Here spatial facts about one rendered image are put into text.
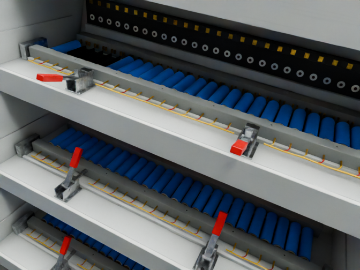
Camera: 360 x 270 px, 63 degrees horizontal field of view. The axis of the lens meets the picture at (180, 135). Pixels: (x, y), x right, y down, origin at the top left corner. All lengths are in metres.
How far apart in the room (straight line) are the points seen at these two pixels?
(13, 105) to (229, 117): 0.41
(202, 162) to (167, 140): 0.05
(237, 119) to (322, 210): 0.15
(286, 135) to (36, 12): 0.47
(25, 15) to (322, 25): 0.47
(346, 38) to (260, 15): 0.09
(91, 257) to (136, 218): 0.19
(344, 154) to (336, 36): 0.14
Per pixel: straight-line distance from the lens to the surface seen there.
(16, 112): 0.64
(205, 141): 0.38
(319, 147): 0.40
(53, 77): 0.43
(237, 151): 0.31
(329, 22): 0.35
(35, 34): 0.62
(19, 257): 0.74
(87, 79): 0.48
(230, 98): 0.46
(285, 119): 0.44
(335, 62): 0.51
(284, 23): 0.35
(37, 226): 0.75
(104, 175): 0.56
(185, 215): 0.51
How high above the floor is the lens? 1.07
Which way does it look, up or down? 20 degrees down
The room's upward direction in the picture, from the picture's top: 14 degrees clockwise
